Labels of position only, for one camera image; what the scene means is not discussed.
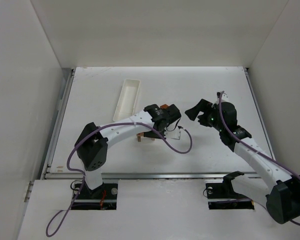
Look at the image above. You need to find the orange roof wood block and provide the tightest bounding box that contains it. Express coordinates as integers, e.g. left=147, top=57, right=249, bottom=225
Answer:
left=160, top=104, right=169, bottom=109

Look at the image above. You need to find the white plastic tray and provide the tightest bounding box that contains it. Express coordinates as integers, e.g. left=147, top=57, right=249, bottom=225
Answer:
left=112, top=79, right=141, bottom=122

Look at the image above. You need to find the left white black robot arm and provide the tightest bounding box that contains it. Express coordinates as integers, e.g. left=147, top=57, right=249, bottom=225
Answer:
left=74, top=104, right=181, bottom=198

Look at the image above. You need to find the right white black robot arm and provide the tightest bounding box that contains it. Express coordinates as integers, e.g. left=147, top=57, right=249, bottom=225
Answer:
left=185, top=92, right=300, bottom=224

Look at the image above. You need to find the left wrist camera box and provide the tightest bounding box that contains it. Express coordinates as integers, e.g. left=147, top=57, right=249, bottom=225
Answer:
left=170, top=126, right=183, bottom=140

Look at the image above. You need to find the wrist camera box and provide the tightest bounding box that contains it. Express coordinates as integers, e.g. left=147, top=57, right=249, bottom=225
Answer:
left=215, top=92, right=230, bottom=104
left=170, top=126, right=183, bottom=140

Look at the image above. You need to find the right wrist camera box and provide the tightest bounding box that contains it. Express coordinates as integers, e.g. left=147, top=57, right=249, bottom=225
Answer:
left=215, top=92, right=230, bottom=104

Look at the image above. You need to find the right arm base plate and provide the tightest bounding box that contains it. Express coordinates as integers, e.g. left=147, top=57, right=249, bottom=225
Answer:
left=202, top=181, right=255, bottom=210

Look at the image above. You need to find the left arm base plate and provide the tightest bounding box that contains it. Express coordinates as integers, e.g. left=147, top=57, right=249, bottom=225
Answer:
left=70, top=182, right=118, bottom=211

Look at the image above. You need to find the left aluminium rail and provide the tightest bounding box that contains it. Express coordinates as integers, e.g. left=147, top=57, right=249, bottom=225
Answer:
left=36, top=68, right=76, bottom=180

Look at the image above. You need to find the front aluminium rail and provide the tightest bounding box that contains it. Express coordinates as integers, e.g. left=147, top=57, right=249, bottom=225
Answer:
left=38, top=171, right=230, bottom=180

